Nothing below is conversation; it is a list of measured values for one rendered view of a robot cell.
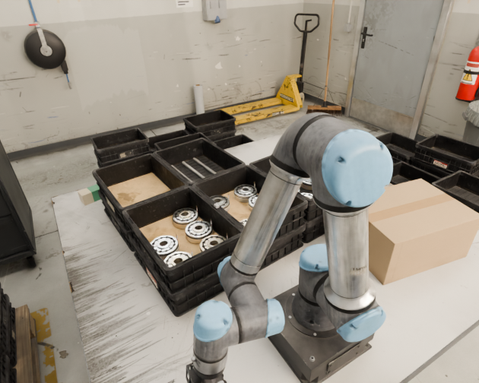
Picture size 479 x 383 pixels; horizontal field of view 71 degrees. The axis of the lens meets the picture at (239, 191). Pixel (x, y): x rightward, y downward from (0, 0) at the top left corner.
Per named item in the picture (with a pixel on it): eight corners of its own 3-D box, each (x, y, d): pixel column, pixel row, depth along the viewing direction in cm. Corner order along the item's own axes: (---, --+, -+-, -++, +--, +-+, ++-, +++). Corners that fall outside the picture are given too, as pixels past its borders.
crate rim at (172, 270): (247, 238, 116) (247, 232, 115) (167, 278, 102) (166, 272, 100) (191, 189, 144) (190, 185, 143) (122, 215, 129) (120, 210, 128)
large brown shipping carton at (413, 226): (410, 215, 158) (420, 178, 147) (466, 257, 134) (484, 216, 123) (336, 235, 147) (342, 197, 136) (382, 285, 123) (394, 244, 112)
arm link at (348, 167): (352, 291, 94) (344, 105, 64) (390, 335, 82) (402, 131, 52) (314, 309, 92) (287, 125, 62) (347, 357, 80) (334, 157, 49)
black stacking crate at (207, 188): (306, 226, 136) (309, 203, 130) (248, 257, 122) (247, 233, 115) (247, 185, 163) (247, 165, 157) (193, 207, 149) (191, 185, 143)
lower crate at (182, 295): (248, 280, 127) (248, 256, 121) (176, 321, 113) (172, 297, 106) (195, 227, 155) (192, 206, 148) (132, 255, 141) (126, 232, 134)
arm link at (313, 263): (325, 267, 104) (328, 232, 97) (352, 299, 93) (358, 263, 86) (290, 279, 101) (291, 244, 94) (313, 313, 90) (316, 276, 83)
